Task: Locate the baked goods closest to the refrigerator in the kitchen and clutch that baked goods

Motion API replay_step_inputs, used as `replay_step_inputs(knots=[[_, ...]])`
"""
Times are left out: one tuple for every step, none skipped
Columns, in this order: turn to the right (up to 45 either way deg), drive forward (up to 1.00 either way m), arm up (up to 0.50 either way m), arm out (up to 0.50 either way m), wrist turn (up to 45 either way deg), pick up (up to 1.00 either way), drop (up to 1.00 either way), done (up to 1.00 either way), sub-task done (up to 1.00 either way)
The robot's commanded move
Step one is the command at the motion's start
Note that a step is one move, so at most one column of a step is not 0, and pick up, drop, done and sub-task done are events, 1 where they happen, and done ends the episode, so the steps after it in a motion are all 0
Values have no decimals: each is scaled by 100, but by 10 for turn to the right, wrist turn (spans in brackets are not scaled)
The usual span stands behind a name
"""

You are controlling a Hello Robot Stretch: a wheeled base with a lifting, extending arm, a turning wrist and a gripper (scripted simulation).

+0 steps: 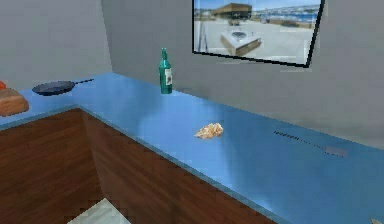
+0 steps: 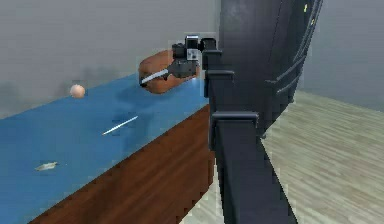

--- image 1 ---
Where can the blue topped wooden kitchen counter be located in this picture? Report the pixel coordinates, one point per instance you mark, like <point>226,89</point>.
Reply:
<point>166,160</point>

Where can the small red object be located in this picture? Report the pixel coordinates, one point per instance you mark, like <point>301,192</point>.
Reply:
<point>1,85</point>

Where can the tan crumpled pastry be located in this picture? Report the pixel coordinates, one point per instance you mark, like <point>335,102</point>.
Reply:
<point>209,130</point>

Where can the green glass bottle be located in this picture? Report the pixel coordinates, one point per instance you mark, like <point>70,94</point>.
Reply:
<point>165,75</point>

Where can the black framed window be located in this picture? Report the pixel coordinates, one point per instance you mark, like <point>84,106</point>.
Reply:
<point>255,28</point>

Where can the brown bread loaf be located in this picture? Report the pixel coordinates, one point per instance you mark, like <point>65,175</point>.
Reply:
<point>11,102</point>

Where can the black frying pan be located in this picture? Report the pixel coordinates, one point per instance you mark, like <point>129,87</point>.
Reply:
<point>53,88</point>

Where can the small tan object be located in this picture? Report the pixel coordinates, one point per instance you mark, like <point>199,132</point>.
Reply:
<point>377,221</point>

